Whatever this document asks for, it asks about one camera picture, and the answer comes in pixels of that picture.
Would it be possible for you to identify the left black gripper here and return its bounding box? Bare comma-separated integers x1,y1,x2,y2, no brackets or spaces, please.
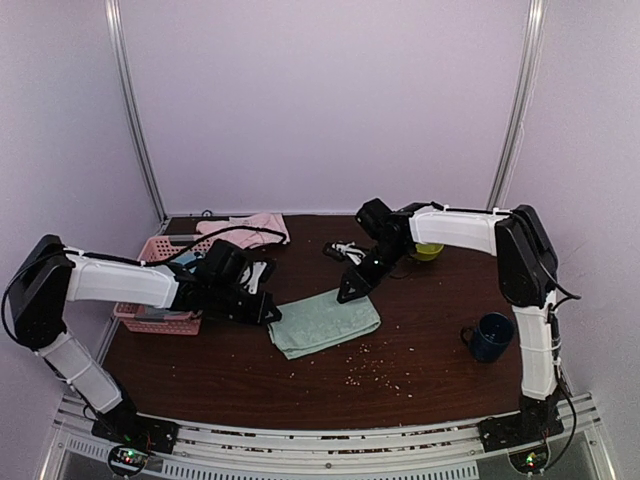
208,279,282,327

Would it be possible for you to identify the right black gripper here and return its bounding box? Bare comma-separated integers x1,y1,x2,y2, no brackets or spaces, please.
338,238,411,303

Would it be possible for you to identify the green towel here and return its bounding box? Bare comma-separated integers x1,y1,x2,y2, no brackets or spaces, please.
268,290,381,360

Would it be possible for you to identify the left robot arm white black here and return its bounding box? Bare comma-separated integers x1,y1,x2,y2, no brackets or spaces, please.
1,235,282,444

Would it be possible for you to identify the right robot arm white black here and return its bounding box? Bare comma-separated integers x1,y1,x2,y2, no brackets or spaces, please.
337,198,575,442

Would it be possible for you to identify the yellow-green bowl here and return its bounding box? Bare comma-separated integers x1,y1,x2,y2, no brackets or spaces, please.
411,243,444,262

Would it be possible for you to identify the blue cartoon towel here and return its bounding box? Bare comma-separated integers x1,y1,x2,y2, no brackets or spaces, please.
173,251,204,270

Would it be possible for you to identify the pink towel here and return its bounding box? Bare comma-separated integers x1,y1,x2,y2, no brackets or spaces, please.
196,213,290,249

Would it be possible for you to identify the folded blue towel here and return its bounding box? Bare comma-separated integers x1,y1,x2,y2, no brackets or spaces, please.
134,306,191,322

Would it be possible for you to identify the pink plastic basket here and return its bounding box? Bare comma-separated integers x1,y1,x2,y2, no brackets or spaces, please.
113,235,201,336

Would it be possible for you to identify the dark blue mug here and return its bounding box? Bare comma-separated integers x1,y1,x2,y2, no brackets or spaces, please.
459,312,515,363

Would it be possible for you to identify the left round circuit board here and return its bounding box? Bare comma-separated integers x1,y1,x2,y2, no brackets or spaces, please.
107,445,150,476

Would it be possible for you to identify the round circuit board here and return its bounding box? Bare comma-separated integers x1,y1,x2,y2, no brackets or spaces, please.
509,445,550,475
107,445,150,476

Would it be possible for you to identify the right round circuit board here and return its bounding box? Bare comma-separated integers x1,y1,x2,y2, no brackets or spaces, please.
509,445,550,475

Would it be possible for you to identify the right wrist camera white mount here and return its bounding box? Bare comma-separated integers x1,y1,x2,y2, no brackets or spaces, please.
322,242,370,265

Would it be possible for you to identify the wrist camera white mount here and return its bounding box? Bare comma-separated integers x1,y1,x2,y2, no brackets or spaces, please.
240,259,276,295
322,242,370,265

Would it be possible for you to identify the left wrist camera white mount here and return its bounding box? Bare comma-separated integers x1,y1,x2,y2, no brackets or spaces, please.
240,259,276,295

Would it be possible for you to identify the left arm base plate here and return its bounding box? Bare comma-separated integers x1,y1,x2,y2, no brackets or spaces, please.
91,416,179,454

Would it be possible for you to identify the front aluminium rail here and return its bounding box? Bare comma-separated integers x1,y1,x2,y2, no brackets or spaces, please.
39,392,621,480

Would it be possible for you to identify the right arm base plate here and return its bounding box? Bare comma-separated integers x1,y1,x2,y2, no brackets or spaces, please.
477,413,564,452

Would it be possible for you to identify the right aluminium frame post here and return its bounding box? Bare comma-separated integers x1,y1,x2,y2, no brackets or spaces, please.
487,0,548,210

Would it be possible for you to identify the aluminium frame post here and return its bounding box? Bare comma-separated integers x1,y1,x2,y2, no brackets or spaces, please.
487,0,548,210
104,0,168,224

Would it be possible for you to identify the left aluminium frame post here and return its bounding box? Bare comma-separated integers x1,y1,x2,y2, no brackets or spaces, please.
104,0,168,224

